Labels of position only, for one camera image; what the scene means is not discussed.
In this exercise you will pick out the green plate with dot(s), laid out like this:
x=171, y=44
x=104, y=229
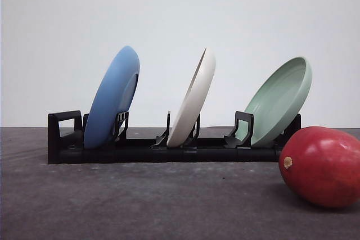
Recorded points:
x=278, y=100

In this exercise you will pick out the red pomegranate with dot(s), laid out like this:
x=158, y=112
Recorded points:
x=322, y=166

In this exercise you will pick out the blue plate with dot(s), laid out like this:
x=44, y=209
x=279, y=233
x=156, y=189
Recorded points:
x=112, y=98

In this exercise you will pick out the white plate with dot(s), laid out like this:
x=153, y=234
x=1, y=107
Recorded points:
x=193, y=100

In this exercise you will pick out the black plate rack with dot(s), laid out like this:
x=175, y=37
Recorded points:
x=67, y=144

